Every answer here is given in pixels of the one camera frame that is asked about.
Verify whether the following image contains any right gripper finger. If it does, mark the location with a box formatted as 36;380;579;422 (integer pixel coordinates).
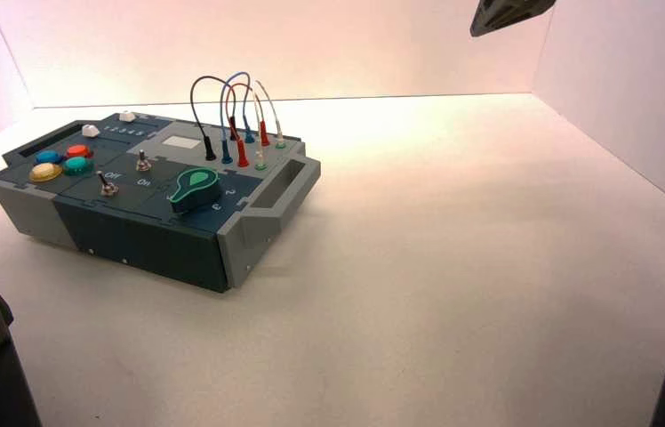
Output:
472;0;557;37
469;0;522;36

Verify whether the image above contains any grey and teal control box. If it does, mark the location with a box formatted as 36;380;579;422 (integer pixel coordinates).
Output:
0;110;322;294

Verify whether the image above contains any green and teal rotary knob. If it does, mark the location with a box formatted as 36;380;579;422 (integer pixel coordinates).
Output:
168;167;220;214

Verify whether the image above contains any teal round push button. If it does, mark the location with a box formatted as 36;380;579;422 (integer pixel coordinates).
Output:
63;157;95;177

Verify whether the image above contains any yellow round push button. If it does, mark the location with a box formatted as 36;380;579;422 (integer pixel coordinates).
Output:
28;162;65;184

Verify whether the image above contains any white jumper cable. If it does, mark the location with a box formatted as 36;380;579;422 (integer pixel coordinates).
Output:
252;79;288;172

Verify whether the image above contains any red jumper cable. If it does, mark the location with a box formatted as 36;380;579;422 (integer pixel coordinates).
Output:
225;82;271;169

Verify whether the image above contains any blue jumper cable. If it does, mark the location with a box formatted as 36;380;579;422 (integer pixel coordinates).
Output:
219;71;256;165

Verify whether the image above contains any black jumper cable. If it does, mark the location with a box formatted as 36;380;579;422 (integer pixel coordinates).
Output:
188;75;239;162

